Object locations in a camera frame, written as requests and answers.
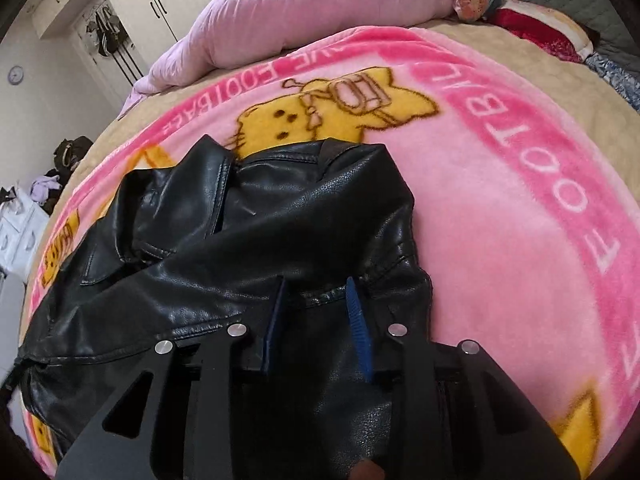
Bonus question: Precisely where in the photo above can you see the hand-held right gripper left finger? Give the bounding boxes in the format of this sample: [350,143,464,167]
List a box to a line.
[56,276,289,480]

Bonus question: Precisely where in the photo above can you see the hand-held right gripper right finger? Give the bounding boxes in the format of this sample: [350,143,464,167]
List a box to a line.
[346,276,581,480]

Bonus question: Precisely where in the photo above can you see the black leather jacket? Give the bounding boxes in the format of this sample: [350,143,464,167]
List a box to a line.
[14,136,434,476]

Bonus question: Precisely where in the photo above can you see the pink printed blanket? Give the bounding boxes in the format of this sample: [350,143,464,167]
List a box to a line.
[21,25,640,478]

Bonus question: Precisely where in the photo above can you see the lilac cloth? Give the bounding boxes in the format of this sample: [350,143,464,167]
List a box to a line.
[31,174,63,205]

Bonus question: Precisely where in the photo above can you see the dark bag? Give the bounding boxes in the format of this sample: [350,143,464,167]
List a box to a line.
[52,136,95,173]

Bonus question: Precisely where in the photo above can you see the white drawer cabinet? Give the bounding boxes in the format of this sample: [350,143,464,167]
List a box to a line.
[0,195,51,283]

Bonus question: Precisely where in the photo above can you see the pink duvet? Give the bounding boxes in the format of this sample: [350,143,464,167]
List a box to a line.
[119,0,463,120]

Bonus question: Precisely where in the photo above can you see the beige bed cover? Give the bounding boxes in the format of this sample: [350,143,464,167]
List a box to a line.
[20,22,640,341]

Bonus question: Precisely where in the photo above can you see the hanging bags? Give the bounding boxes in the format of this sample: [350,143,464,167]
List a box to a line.
[84,4,130,58]

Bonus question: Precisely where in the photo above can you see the white wardrobe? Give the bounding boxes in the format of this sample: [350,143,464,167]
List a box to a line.
[31,0,261,86]

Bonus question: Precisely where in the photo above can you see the red patterned pillow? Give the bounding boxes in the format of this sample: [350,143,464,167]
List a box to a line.
[487,0,596,65]

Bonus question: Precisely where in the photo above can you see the blue floral cloth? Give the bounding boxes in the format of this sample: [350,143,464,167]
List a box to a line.
[585,52,640,113]

